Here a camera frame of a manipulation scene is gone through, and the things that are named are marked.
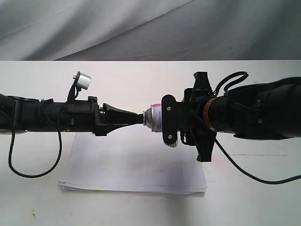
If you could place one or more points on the silver spray paint can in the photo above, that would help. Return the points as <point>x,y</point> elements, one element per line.
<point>152,118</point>

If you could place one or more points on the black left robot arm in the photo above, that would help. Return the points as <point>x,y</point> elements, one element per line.
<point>33,115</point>

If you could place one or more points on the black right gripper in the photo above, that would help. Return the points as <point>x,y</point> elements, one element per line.
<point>200,136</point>

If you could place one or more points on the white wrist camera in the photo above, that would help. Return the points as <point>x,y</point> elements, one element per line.
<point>81,80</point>

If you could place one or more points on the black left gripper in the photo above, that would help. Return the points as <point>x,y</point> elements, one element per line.
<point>84,116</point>

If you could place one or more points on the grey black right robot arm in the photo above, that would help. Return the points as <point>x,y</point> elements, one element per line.
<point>264,111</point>

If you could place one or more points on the white paper stack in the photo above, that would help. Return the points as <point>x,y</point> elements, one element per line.
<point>118,162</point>

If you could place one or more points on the grey backdrop cloth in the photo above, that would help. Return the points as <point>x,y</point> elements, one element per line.
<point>150,30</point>

